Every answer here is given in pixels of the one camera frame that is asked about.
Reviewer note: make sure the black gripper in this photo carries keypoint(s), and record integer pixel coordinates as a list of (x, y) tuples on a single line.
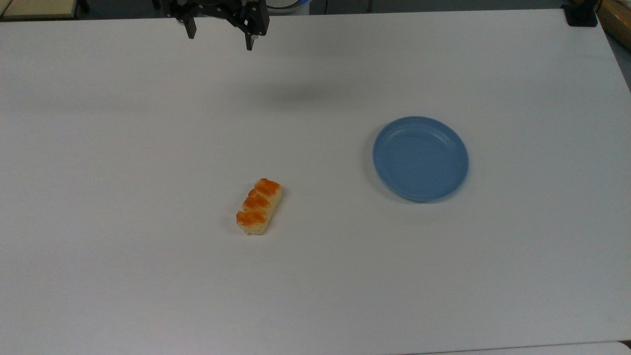
[(212, 9)]

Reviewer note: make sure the orange glazed bread roll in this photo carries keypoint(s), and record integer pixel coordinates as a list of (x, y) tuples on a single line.
[(259, 207)]

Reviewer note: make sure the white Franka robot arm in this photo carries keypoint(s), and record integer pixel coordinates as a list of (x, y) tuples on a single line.
[(291, 5)]

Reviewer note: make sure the blue round plate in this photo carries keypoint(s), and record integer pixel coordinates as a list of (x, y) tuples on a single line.
[(420, 159)]

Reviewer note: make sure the beige wooden board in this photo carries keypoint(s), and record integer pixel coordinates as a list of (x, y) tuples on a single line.
[(37, 7)]

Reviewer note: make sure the black clamp base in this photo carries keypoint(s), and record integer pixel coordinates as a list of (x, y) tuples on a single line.
[(581, 15)]

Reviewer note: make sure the tan cardboard box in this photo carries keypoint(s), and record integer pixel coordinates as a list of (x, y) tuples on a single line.
[(617, 19)]

